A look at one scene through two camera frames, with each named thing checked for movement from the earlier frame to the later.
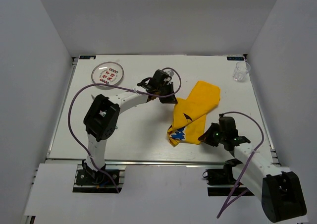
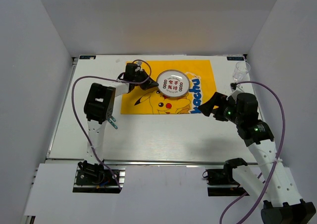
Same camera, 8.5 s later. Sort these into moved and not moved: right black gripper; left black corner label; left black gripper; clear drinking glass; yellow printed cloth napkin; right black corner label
Moved: left black gripper; right black gripper; yellow printed cloth napkin
Not moved: clear drinking glass; right black corner label; left black corner label
